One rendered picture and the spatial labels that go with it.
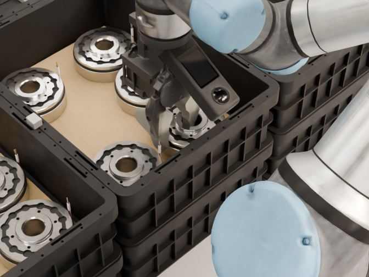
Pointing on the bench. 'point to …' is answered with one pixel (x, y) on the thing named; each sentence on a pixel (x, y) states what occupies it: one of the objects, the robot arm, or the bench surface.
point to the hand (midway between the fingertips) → (177, 139)
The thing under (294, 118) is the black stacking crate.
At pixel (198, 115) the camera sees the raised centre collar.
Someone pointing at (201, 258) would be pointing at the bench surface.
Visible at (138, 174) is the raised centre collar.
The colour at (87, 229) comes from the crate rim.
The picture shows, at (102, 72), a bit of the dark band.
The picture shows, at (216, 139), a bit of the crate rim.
